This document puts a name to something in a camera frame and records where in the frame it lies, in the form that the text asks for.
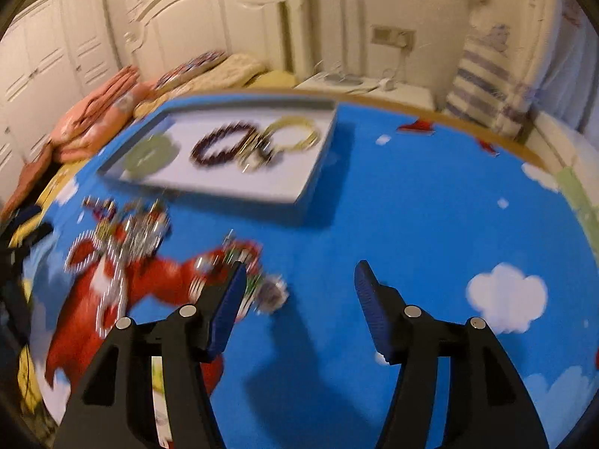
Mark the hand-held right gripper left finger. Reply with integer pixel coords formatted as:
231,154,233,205
54,261,249,449

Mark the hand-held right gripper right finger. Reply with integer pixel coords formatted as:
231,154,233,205
354,260,550,449

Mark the round silver jewelry piece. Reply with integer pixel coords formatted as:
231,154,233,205
255,274,288,314

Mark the gold and green jewellery pile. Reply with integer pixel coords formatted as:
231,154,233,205
189,231,265,309

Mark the silver jewelry cluster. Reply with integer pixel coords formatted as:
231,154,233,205
96,201,171,260

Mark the silver bead necklace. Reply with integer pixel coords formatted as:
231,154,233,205
66,231,129,337

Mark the grey cardboard box tray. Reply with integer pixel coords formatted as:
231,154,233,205
96,96,340,207

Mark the red cord pendant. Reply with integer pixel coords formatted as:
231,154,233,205
82,196,118,220

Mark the blue printed cloth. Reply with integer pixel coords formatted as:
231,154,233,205
19,94,599,449

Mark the green jade bangle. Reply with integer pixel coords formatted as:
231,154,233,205
122,133,179,178

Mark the yellow amber bangle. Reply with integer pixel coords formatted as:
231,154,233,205
262,114,321,153

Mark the white nightstand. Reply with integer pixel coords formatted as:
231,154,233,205
295,72,434,110

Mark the orange folded blanket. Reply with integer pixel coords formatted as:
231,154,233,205
0,65,155,218

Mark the cream fluffy pillow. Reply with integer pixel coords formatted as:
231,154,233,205
133,54,270,117

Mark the patterned pillow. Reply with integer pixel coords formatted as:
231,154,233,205
152,51,230,91

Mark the striped cloth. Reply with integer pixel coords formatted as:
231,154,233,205
444,23,534,138

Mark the white pole stand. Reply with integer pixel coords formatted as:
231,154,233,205
323,0,375,85

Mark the white bed headboard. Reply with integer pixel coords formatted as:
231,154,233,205
124,0,323,89

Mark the white wardrobe door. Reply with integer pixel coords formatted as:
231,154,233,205
0,0,120,197

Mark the gold chain jewelry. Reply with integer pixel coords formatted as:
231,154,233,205
234,131,282,174

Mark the dark red bead bracelet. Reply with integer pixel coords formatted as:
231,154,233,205
189,122,260,167

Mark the wall socket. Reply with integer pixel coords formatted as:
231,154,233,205
372,25,417,50

